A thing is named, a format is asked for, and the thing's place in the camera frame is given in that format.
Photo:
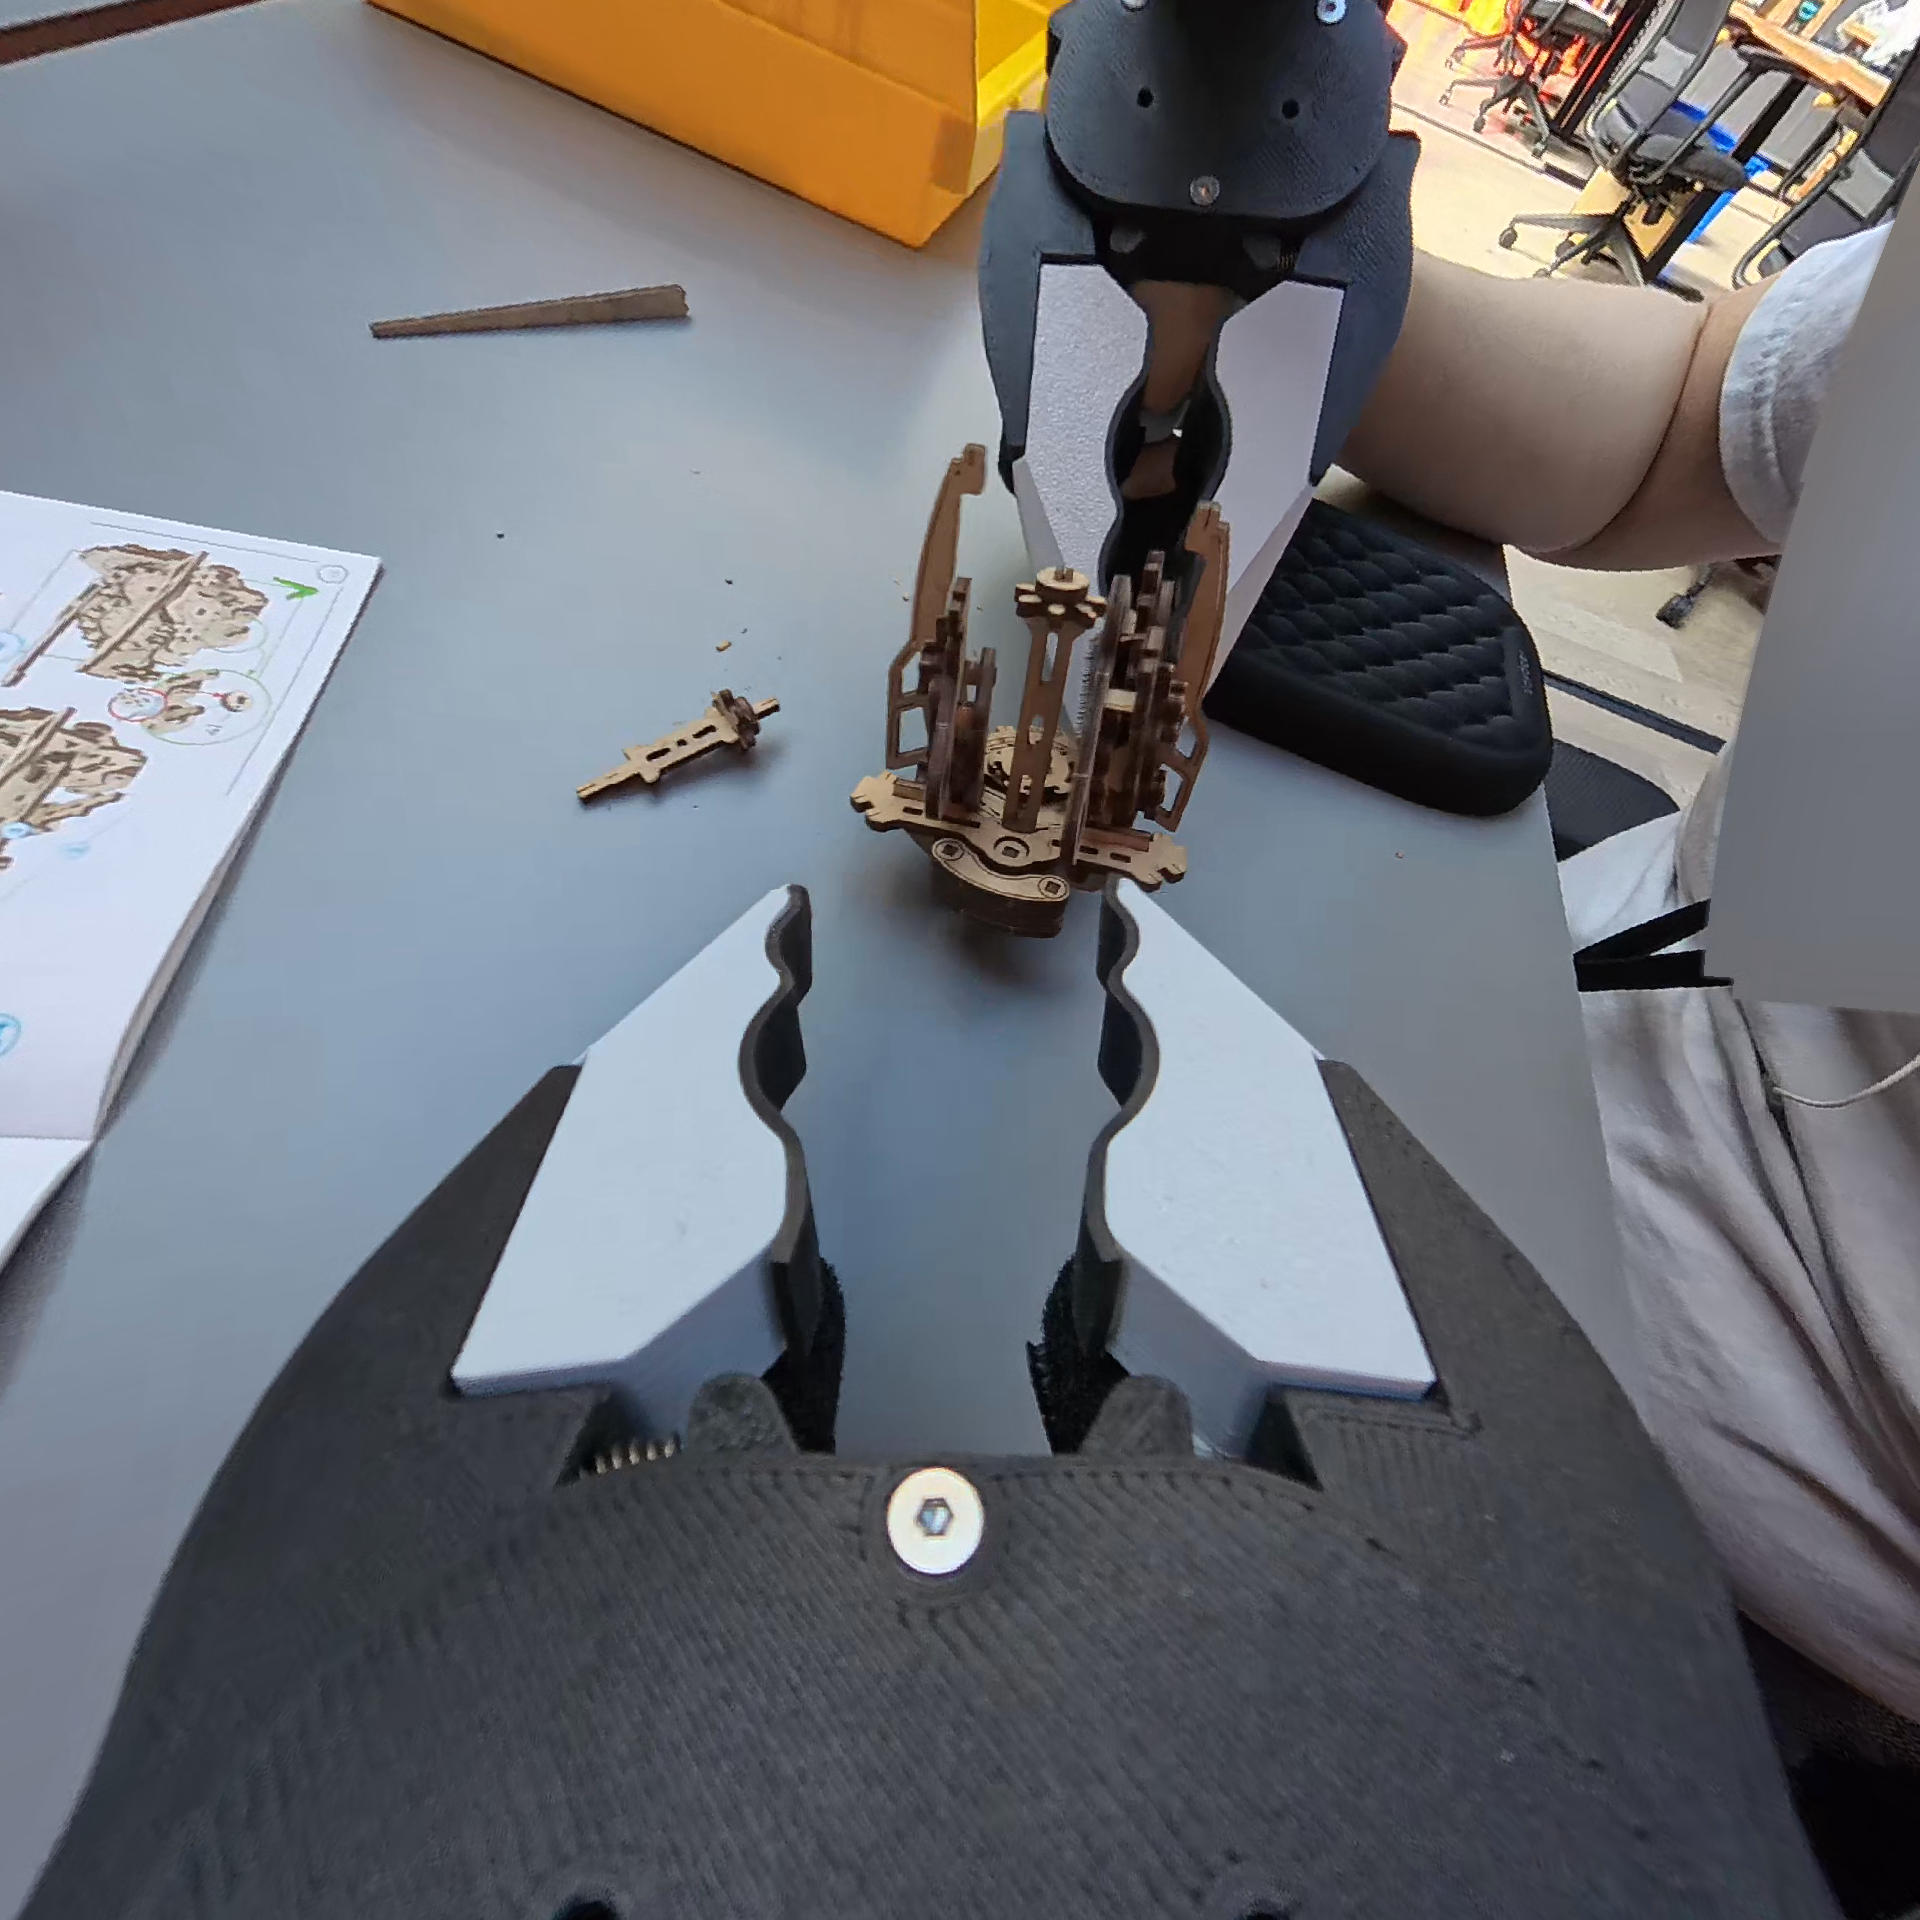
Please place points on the person's right hand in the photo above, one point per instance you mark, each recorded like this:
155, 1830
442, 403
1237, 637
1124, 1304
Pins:
1178, 361

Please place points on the wooden gear model assembly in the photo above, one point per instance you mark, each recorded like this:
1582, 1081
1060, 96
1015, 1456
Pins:
1020, 884

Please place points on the person's right forearm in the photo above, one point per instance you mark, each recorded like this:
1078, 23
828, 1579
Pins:
1542, 403

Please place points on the white instruction booklet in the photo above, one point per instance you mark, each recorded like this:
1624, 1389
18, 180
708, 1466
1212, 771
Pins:
88, 900

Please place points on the small wooden axle part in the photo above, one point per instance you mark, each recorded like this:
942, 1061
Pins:
674, 747

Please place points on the black mesh office chair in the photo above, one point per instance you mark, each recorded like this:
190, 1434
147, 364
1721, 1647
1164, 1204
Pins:
1662, 134
1824, 180
1530, 60

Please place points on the black wrist rest pad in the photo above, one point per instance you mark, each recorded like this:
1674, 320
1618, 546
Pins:
1394, 660

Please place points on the yellow plastic bin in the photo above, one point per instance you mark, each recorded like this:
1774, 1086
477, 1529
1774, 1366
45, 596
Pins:
720, 90

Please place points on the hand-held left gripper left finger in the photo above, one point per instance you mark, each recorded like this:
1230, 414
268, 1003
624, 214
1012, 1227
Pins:
642, 1200

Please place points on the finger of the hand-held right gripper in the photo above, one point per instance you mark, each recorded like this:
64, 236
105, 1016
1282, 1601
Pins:
1064, 390
1282, 390

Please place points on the person in white shirt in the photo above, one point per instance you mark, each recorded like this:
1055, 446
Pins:
1770, 1274

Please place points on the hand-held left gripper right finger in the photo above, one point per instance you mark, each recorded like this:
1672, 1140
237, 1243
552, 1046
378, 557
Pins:
1261, 1200

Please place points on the wooden wedge stick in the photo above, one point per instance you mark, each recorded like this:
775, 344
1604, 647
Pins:
568, 310

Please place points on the wooden edged desk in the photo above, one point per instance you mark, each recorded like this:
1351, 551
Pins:
1830, 43

